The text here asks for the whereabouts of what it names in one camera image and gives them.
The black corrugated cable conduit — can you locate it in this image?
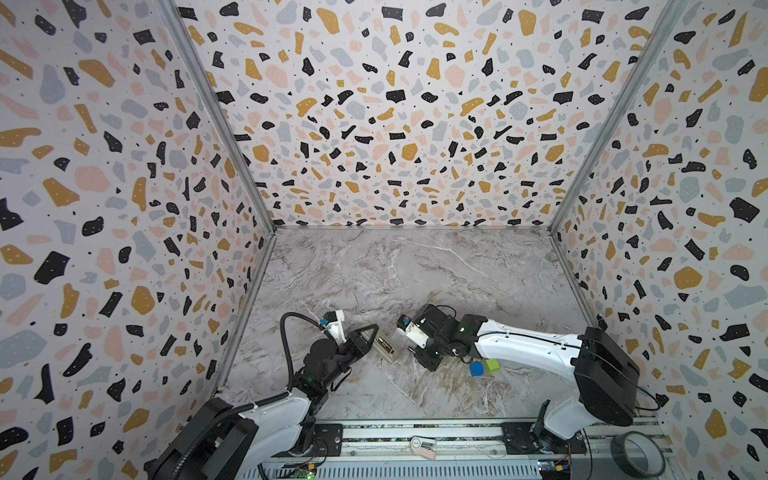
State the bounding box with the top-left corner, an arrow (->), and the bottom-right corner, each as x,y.
146,311 -> 328,480

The blue cube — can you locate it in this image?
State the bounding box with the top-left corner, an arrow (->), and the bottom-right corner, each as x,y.
469,362 -> 485,377

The pink white tag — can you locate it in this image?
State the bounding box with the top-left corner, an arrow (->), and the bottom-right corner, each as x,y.
409,436 -> 437,461

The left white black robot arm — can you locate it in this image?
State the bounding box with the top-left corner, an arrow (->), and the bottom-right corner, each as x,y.
145,324 -> 379,479

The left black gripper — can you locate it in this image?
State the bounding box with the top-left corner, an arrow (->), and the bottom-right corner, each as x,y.
319,324 -> 375,391

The white remote control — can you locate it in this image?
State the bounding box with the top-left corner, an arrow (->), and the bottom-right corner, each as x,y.
373,336 -> 398,364

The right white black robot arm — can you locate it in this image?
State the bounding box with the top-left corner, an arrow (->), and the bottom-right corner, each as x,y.
397,304 -> 639,454

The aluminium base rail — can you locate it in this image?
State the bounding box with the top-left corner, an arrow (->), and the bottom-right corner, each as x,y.
167,418 -> 679,480

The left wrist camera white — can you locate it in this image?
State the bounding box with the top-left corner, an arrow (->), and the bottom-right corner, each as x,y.
320,310 -> 346,345

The green cube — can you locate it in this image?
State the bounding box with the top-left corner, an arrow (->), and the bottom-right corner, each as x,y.
485,359 -> 500,372

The black tape roll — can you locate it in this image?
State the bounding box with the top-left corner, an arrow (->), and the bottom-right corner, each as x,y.
610,431 -> 667,479

